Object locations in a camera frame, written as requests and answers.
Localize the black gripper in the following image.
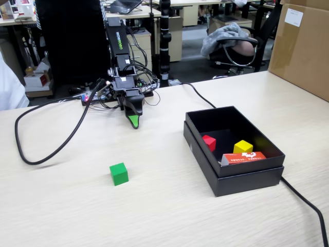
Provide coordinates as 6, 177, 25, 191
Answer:
112, 75, 145, 130

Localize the green wooden cube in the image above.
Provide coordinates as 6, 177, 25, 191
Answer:
109, 162, 129, 186

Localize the white and red small box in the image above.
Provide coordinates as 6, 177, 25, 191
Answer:
24, 74, 49, 87

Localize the black cardboard box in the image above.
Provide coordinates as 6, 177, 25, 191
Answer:
185, 105, 286, 178

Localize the black open box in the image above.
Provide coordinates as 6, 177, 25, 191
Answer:
183, 120, 285, 198

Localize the large brown cardboard box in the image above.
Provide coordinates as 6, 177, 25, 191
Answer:
268, 0, 329, 102

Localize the controller board with red LED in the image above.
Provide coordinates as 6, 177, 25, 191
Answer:
81, 87, 155, 107

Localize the beige drawer cabinet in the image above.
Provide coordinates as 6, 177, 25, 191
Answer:
127, 28, 152, 73

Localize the black vertical pole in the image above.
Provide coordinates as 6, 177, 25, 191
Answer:
158, 0, 172, 87

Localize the red wooden cube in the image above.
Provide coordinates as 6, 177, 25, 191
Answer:
202, 134, 216, 152

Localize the black office chair back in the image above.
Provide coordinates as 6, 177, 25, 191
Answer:
34, 0, 112, 86

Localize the black laptop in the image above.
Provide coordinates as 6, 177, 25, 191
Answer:
109, 0, 143, 15

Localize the grey blanket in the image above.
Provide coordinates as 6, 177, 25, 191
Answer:
200, 22, 249, 57

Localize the yellow wooden cube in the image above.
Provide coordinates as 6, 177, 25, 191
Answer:
233, 139, 254, 154

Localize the orange carton pack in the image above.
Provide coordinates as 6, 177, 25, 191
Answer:
221, 151, 267, 167

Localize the chrome armrest office chair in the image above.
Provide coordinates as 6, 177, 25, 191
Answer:
209, 0, 281, 79

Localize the person in white shirt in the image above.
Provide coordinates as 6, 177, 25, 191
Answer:
0, 51, 30, 111

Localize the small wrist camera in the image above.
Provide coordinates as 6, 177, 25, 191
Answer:
97, 79, 116, 100

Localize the thick black camera cable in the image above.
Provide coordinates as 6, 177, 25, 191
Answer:
14, 79, 106, 165

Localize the picture frame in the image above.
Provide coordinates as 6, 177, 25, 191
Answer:
0, 0, 15, 21

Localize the long black power cable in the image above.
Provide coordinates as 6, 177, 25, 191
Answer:
177, 82, 329, 247

